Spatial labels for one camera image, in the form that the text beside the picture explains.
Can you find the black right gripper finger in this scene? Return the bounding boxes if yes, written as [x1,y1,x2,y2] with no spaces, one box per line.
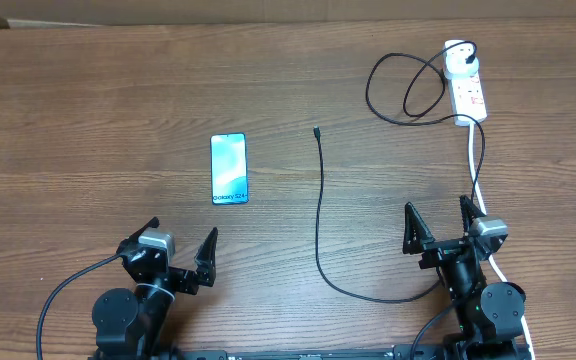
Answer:
[459,195,486,235]
[402,202,435,254]

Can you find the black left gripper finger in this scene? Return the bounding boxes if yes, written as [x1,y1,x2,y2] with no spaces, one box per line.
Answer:
[117,217,160,252]
[195,227,218,287]

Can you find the black smartphone lit screen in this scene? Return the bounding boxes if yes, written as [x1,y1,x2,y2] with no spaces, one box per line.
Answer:
[210,133,249,205]

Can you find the black usb charging cable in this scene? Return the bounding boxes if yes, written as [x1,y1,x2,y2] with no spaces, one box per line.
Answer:
[312,40,487,305]

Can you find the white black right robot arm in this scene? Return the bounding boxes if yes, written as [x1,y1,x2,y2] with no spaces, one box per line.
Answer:
[402,195,530,359]

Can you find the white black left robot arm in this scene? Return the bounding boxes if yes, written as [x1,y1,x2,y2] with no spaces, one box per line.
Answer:
[92,217,218,359]

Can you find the white power strip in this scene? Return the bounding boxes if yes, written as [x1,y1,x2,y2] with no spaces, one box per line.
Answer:
[444,40,487,127]

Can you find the brown cardboard backdrop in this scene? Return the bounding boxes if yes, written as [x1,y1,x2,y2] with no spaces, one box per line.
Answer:
[0,0,576,28]

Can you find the white power strip cord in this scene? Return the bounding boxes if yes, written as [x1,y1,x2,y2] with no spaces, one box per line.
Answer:
[467,122,537,360]

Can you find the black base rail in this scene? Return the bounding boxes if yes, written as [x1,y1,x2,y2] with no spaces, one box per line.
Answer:
[87,342,534,360]

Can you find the white usb wall charger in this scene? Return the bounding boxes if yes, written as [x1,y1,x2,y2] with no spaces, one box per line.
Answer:
[444,44,480,80]

